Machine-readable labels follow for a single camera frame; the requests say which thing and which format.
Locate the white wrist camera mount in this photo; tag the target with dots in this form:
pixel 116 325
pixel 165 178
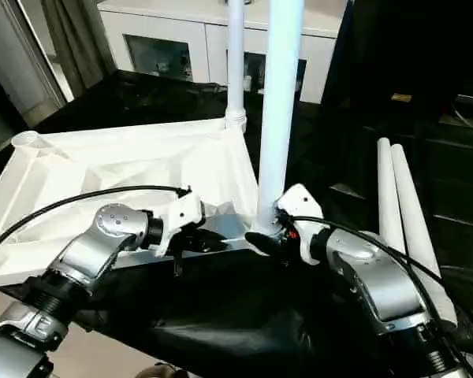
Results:
pixel 181 216
pixel 303 204

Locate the white plastic table leg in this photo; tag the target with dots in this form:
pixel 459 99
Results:
pixel 414 220
pixel 235 63
pixel 388 189
pixel 278 118

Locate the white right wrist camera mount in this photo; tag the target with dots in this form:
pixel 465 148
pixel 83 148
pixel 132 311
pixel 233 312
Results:
pixel 303 204

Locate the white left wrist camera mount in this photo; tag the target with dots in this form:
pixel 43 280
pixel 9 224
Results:
pixel 181 216

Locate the white plastic table top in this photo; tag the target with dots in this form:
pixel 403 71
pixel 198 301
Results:
pixel 102 165

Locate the grey curtain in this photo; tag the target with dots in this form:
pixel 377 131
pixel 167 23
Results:
pixel 79 47

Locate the white glass-door cabinet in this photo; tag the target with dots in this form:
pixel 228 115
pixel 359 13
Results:
pixel 173 35

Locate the dark brown rounded object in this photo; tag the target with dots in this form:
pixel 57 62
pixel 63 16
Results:
pixel 157 372

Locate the black work mat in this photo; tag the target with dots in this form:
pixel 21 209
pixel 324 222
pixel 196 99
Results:
pixel 240 315

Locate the small tan label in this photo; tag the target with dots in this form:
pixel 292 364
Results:
pixel 401 97

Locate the large black case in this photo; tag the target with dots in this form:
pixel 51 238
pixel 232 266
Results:
pixel 418 47

